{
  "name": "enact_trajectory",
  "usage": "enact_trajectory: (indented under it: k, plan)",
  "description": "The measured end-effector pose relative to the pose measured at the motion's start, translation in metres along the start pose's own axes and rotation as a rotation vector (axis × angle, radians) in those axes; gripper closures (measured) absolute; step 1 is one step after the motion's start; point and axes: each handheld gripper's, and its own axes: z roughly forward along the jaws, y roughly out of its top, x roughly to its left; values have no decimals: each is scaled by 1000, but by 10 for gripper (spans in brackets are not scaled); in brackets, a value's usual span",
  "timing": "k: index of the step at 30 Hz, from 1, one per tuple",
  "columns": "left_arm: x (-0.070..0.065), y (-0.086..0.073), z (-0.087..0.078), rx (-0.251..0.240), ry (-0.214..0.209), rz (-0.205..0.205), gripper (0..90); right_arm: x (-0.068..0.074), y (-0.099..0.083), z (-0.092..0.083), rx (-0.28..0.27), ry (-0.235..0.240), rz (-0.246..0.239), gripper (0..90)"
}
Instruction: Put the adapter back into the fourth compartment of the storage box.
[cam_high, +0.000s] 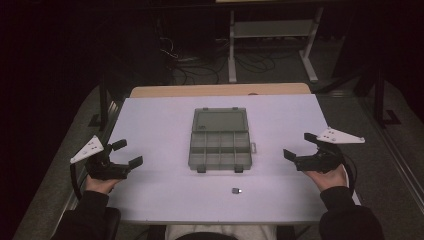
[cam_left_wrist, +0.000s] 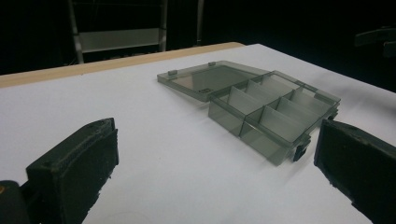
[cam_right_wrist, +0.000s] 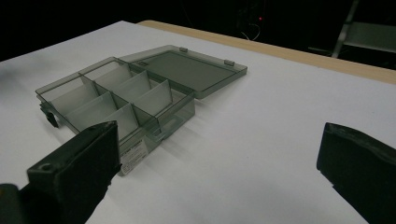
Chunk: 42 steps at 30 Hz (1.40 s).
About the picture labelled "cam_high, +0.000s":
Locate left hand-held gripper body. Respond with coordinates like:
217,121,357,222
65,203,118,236
69,134,133,181

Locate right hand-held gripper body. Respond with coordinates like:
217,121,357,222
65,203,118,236
294,127,366,174

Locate person's left hand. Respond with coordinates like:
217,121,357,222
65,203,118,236
84,175,123,195

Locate person's right hand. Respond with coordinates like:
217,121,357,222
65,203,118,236
304,164,350,193

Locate black metal stand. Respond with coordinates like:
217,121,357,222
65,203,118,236
372,64,402,129
88,74,113,132

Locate clear grey compartment box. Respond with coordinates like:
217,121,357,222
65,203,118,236
187,106,258,174

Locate wooden table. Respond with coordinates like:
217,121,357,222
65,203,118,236
129,82,312,99

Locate person's lap light trousers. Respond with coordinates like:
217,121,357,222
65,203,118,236
164,223,278,240

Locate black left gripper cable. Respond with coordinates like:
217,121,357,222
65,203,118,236
69,163,83,201

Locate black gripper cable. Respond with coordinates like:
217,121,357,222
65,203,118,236
69,163,83,201
340,153,358,196

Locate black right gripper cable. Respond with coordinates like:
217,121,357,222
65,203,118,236
340,153,358,196

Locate black floor cables tangle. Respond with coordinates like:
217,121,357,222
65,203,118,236
159,34,289,86

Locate white metal desk frame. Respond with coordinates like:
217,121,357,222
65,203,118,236
227,6,325,84

